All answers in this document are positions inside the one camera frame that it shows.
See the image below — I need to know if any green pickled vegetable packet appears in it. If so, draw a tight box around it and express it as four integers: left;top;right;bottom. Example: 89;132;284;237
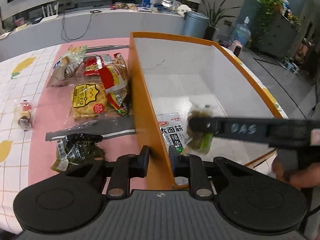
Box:
182;102;215;154

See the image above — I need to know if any white spicy strips packet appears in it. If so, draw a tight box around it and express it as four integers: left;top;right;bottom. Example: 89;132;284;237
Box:
157;112;191;155

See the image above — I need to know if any dark seaweed snack packet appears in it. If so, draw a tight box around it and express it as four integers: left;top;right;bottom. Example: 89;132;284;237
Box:
51;133;105;173

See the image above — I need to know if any yellow cracker clear bag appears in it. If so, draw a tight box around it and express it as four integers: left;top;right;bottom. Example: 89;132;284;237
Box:
69;82;118;122

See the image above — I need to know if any clear chocolate cupcake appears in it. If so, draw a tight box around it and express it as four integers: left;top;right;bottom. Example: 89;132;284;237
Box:
14;100;33;131

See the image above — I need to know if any red yellow noodle snack bag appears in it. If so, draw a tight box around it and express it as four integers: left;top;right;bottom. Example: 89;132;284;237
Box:
99;53;130;116

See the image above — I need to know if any right hand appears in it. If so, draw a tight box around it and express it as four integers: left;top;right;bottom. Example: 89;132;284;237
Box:
272;152;319;189

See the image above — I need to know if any orange cardboard box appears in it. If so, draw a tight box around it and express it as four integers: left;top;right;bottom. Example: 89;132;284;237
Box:
127;32;286;190

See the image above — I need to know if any pink table mat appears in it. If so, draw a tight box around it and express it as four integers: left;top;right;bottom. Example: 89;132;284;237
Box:
28;44;142;185

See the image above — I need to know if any grey round trash bin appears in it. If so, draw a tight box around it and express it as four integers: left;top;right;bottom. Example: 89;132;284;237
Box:
182;11;209;38

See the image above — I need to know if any blue water jug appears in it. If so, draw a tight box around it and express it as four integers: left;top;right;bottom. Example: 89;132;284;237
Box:
231;16;251;46

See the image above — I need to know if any grey drawer cabinet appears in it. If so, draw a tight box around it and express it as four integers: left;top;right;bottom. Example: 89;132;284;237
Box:
257;13;298;59

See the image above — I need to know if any potted green leaf plant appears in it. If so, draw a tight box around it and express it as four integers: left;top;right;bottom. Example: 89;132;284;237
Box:
201;0;241;41

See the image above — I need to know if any red snack packet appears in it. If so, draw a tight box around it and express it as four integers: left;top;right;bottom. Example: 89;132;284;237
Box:
83;54;115;76

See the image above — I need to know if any lemon print white tablecloth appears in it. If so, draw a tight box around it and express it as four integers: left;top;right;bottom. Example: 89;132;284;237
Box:
1;44;250;234

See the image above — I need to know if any climbing green vine plant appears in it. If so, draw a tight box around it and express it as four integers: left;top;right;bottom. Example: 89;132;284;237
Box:
254;0;301;43

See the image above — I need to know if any blue white chip bag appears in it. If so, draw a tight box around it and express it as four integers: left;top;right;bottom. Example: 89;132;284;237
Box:
47;46;87;87

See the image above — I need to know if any grey low tv cabinet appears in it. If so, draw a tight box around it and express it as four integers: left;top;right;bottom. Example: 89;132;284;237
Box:
1;0;184;61

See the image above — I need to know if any white wifi router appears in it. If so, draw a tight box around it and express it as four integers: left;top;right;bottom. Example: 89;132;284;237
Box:
40;2;59;23

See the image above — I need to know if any black power cable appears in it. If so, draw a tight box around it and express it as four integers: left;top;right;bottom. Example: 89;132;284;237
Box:
61;9;102;43

